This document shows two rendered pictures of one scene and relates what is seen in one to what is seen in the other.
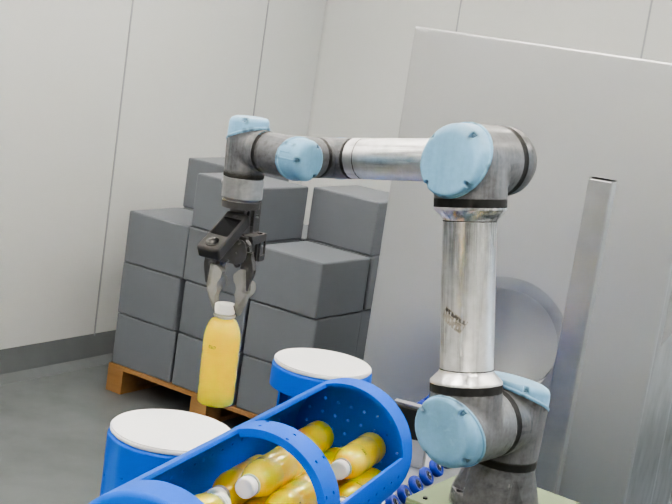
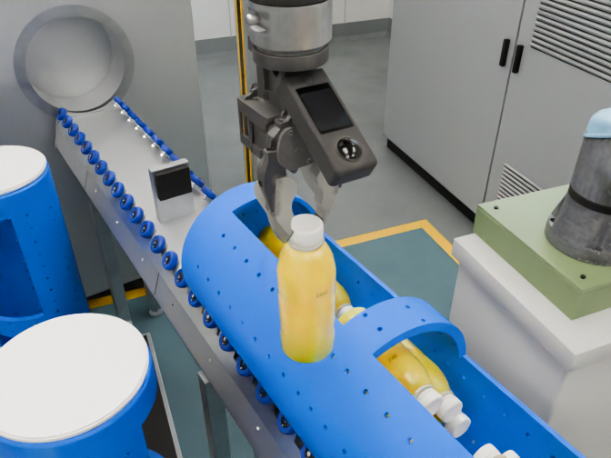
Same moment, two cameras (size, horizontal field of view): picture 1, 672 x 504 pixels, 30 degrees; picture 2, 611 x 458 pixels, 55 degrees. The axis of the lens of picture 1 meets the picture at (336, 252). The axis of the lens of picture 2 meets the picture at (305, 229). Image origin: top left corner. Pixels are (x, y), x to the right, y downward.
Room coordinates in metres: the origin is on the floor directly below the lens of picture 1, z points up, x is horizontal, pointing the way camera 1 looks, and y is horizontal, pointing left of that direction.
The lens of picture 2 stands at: (1.95, 0.62, 1.80)
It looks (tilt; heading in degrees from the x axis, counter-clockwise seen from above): 35 degrees down; 306
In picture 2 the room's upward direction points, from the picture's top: straight up
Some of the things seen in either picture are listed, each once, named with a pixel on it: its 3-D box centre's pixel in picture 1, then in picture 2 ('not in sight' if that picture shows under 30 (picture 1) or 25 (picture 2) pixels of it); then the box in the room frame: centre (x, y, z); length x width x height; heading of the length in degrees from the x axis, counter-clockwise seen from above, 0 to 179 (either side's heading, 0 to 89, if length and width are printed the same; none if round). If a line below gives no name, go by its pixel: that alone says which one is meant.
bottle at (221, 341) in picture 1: (219, 357); (306, 293); (2.26, 0.18, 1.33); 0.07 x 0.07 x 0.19
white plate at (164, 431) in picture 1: (172, 431); (65, 371); (2.68, 0.30, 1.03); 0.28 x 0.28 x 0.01
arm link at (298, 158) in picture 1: (293, 156); not in sight; (2.23, 0.10, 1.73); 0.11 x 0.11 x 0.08; 51
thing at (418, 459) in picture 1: (408, 434); (174, 192); (2.99, -0.24, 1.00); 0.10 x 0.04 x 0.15; 68
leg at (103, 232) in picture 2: not in sight; (112, 268); (3.66, -0.44, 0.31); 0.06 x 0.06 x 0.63; 68
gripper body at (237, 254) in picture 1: (239, 232); (287, 102); (2.28, 0.18, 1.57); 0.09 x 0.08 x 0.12; 159
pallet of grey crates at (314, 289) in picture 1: (262, 295); not in sight; (6.12, 0.33, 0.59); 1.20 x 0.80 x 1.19; 58
